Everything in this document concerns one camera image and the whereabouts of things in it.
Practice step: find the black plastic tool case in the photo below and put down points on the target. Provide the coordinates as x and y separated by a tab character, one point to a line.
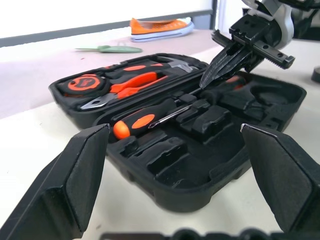
180	155

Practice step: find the orange black flathead screwdriver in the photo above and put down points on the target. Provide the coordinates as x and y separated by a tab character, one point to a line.
140	120

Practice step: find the green garden trowel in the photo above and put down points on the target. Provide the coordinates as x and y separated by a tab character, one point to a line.
115	48

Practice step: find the orange black tape measure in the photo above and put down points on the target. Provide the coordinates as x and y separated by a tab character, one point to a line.
82	83

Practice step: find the orange canvas sneaker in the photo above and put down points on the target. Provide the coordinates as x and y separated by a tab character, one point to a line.
160	28

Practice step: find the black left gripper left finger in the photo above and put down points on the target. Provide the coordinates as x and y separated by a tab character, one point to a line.
62	190

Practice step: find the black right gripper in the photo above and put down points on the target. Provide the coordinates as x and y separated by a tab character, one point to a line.
252	32

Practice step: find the orange black Phillips screwdriver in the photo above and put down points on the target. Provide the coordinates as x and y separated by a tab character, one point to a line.
225	90

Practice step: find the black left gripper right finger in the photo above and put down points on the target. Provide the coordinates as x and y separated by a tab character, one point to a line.
282	175

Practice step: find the black round object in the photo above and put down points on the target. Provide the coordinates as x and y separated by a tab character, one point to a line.
316	74

